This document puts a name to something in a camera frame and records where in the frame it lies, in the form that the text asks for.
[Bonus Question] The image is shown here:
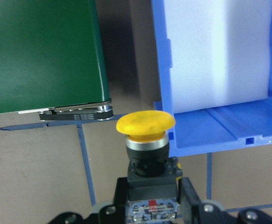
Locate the green conveyor belt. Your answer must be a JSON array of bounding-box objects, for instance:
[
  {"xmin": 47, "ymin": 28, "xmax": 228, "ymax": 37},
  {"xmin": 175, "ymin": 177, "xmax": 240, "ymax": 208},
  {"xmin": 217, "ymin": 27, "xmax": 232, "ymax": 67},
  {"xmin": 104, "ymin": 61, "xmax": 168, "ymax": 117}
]
[{"xmin": 0, "ymin": 0, "xmax": 113, "ymax": 120}]

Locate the white right foam pad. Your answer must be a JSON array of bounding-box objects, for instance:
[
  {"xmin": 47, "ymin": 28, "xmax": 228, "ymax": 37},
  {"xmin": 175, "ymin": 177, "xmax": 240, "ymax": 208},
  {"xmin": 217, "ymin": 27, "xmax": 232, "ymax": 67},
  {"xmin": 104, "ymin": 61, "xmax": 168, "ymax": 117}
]
[{"xmin": 164, "ymin": 0, "xmax": 272, "ymax": 113}]

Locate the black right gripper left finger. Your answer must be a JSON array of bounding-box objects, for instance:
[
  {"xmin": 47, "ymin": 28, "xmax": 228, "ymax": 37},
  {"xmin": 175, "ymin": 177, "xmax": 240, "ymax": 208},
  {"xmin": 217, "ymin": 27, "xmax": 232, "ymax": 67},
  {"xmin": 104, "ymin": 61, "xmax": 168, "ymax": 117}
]
[{"xmin": 90, "ymin": 177, "xmax": 128, "ymax": 224}]

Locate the yellow push button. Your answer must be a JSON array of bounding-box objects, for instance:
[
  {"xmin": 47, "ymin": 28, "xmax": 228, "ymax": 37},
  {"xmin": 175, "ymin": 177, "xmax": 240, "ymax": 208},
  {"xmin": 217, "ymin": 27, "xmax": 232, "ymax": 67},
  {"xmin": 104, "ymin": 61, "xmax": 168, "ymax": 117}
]
[{"xmin": 116, "ymin": 110, "xmax": 182, "ymax": 224}]

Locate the blue right plastic bin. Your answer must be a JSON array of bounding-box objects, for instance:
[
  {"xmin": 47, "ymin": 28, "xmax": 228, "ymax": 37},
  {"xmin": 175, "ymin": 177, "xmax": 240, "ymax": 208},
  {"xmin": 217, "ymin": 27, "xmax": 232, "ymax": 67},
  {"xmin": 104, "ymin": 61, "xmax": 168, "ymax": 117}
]
[{"xmin": 151, "ymin": 0, "xmax": 272, "ymax": 156}]

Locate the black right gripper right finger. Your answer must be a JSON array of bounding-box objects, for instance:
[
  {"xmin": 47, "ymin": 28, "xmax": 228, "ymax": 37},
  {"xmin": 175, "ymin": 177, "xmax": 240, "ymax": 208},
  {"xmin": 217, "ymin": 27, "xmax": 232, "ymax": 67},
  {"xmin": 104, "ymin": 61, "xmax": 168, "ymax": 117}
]
[{"xmin": 178, "ymin": 177, "xmax": 227, "ymax": 224}]

